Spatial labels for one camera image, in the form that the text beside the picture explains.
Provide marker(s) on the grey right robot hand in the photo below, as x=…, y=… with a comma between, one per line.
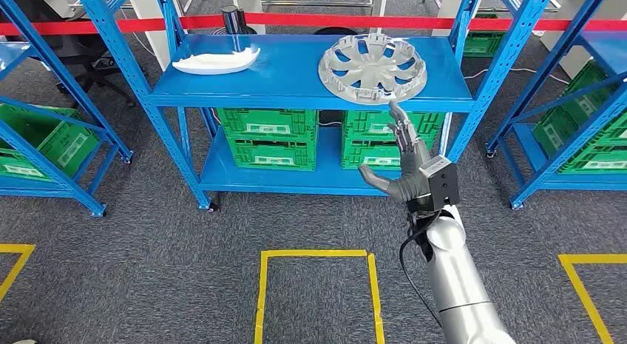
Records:
x=410, y=180

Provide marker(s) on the silver plastic wheel cover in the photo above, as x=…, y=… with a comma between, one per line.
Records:
x=372, y=67

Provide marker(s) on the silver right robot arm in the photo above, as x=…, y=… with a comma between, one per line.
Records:
x=455, y=283

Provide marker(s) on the blue metal shelf rack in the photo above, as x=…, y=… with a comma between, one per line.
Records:
x=294, y=77
x=610, y=50
x=24, y=183

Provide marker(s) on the white curved plastic part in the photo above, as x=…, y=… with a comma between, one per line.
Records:
x=215, y=63

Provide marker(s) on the yellow floor tape outline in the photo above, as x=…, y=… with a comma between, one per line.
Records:
x=313, y=253
x=14, y=247
x=597, y=258

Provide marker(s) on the black stanchion base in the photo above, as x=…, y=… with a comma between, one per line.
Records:
x=251, y=30
x=335, y=31

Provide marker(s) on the red barrier belt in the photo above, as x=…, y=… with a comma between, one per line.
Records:
x=343, y=21

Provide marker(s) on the black office chair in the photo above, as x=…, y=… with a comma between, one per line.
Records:
x=98, y=62

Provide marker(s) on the person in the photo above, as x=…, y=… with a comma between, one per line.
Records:
x=14, y=342

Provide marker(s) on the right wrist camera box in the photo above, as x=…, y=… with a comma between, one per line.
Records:
x=441, y=182

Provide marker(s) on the black stanchion post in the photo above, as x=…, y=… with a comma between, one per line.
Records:
x=232, y=18

